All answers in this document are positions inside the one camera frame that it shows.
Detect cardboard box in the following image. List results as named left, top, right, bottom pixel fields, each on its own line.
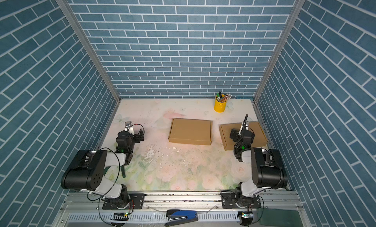
left=219, top=122, right=267, bottom=151

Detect cardboard sheet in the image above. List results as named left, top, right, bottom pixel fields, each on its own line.
left=168, top=118, right=212, bottom=145

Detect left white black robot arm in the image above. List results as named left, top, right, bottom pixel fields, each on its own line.
left=61, top=126, right=145, bottom=202

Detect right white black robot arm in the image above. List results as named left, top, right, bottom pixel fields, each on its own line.
left=230, top=127, right=288, bottom=201

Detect green box at front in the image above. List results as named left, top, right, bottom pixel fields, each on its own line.
left=259, top=209, right=303, bottom=227

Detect yellow pen cup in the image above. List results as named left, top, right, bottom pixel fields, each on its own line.
left=213, top=97, right=226, bottom=113

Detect pens in cup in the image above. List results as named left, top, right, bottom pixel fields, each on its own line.
left=215, top=91, right=232, bottom=103

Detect blue black stapler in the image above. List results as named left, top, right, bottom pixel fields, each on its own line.
left=165, top=209, right=198, bottom=227

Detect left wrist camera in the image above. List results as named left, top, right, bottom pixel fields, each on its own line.
left=124, top=121, right=135, bottom=135

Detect green handled pliers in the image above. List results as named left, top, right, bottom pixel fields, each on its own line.
left=104, top=166, right=126, bottom=180

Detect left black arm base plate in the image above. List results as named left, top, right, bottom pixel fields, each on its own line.
left=102, top=193, right=146, bottom=210

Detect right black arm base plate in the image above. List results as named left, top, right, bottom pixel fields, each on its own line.
left=220, top=190, right=261, bottom=209

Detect aluminium front rail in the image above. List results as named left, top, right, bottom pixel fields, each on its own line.
left=53, top=189, right=310, bottom=227

